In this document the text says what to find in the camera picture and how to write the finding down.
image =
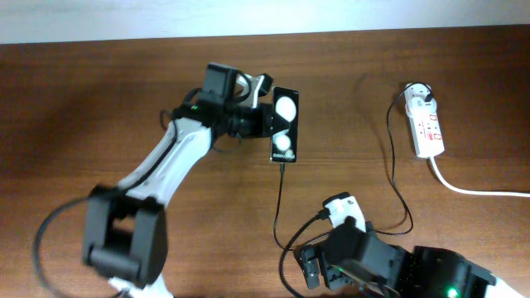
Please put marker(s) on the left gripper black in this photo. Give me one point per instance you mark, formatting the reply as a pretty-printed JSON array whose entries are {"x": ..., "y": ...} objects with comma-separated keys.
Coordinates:
[{"x": 256, "y": 127}]

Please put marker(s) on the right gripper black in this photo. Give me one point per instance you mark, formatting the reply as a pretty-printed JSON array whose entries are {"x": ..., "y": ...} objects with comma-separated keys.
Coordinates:
[{"x": 337, "y": 276}]

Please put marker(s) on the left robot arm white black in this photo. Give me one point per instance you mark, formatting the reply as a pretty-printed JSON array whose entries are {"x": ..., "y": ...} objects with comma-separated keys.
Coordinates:
[{"x": 125, "y": 237}]

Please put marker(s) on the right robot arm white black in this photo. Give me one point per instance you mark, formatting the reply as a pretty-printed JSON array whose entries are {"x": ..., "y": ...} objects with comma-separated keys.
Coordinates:
[{"x": 431, "y": 273}]

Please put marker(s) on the white charger adapter plug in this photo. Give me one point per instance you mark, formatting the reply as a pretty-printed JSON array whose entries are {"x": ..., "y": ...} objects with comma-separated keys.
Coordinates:
[{"x": 419, "y": 107}]

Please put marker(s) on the white power strip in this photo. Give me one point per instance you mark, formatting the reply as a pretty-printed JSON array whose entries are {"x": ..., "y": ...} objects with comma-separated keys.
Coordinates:
[{"x": 426, "y": 131}]

